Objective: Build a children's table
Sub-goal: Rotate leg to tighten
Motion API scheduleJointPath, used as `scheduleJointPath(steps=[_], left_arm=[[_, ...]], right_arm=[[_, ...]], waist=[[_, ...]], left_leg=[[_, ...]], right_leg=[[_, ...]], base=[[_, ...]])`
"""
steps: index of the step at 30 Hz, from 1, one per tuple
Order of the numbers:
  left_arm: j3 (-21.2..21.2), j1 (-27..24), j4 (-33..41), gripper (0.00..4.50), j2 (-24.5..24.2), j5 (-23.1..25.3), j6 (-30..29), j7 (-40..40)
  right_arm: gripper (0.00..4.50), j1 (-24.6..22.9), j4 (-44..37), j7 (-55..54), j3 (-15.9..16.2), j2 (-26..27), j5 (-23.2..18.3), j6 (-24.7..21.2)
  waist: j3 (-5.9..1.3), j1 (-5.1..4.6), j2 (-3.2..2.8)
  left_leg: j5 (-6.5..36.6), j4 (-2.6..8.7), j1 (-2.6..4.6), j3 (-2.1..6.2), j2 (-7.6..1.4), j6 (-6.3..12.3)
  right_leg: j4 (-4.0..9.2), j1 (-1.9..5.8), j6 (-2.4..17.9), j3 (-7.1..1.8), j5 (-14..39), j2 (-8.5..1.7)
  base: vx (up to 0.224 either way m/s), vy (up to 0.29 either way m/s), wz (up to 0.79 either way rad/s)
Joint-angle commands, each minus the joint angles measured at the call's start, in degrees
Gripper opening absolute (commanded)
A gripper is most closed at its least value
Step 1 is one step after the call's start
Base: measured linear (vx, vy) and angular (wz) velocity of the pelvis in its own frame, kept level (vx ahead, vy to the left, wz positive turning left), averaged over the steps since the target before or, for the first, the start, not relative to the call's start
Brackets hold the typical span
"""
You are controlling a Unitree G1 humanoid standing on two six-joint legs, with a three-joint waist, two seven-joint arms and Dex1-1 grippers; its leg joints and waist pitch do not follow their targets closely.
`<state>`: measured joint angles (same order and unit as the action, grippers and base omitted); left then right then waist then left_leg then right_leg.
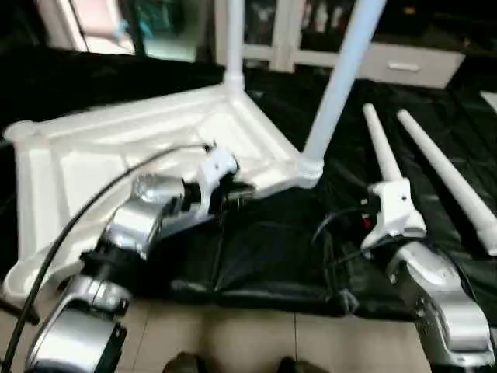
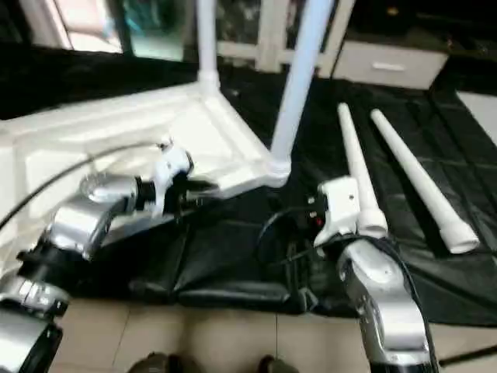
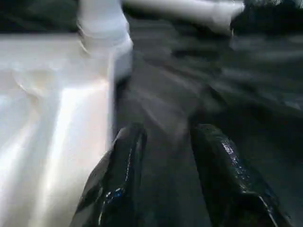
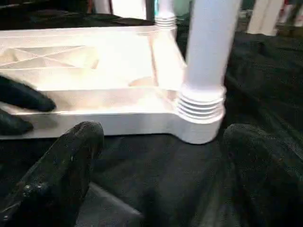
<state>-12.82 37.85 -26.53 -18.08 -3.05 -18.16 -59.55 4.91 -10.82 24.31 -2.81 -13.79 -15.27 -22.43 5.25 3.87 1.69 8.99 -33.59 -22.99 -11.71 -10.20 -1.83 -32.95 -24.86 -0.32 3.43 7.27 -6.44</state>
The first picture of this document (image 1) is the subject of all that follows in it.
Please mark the teal plastic stool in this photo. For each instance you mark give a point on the teal plastic stool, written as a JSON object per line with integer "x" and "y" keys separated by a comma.
{"x": 155, "y": 15}

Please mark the white plastic table leg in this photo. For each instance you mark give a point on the white plastic table leg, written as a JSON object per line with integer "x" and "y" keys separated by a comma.
{"x": 234, "y": 47}
{"x": 380, "y": 148}
{"x": 342, "y": 78}
{"x": 443, "y": 171}

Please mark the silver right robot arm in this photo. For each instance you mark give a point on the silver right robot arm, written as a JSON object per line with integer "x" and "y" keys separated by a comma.
{"x": 439, "y": 299}

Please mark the white plastic table top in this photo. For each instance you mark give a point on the white plastic table top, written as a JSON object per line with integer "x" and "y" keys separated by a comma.
{"x": 93, "y": 155}

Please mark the black table mat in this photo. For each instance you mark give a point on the black table mat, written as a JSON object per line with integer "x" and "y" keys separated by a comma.
{"x": 264, "y": 256}

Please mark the white drawer unit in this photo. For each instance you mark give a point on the white drawer unit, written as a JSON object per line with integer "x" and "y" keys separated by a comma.
{"x": 411, "y": 66}

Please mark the black right robot foot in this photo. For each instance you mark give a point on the black right robot foot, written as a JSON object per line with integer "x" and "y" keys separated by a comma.
{"x": 299, "y": 365}

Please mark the white glass door cabinet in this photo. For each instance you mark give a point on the white glass door cabinet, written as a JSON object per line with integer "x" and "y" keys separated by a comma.
{"x": 287, "y": 31}

